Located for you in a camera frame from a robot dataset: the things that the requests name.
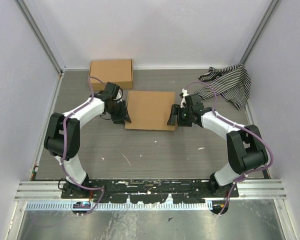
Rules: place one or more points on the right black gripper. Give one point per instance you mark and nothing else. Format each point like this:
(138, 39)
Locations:
(176, 110)

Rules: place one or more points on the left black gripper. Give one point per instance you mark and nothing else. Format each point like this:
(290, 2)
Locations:
(124, 114)

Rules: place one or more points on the cardboard box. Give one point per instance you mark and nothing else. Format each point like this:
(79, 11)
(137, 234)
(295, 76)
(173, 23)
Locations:
(118, 71)
(150, 110)

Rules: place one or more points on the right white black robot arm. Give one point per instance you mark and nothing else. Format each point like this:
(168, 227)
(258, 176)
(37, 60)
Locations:
(245, 151)

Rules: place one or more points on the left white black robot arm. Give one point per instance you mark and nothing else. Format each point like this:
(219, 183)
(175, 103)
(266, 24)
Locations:
(63, 135)

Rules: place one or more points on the folded closed cardboard box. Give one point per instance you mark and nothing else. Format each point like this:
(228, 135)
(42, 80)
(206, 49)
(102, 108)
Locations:
(118, 71)

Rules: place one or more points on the black white striped cloth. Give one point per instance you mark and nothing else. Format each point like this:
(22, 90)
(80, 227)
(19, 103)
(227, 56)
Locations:
(232, 83)

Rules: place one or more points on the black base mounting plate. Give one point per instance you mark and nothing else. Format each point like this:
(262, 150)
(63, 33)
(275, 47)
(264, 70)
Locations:
(148, 191)

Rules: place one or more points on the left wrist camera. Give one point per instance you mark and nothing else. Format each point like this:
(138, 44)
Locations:
(113, 91)

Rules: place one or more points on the left aluminium corner post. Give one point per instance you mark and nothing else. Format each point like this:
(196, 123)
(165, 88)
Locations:
(21, 4)

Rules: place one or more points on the aluminium corner post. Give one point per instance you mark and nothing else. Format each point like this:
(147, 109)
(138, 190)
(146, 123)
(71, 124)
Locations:
(21, 4)
(266, 18)

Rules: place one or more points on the aluminium front rail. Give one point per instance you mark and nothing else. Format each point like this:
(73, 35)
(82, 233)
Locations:
(251, 189)

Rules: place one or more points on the white slotted cable duct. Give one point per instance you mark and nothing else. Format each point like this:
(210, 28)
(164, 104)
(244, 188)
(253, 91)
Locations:
(86, 206)

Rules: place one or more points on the right aluminium corner post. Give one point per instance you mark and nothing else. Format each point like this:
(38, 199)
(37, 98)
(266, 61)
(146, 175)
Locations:
(266, 18)

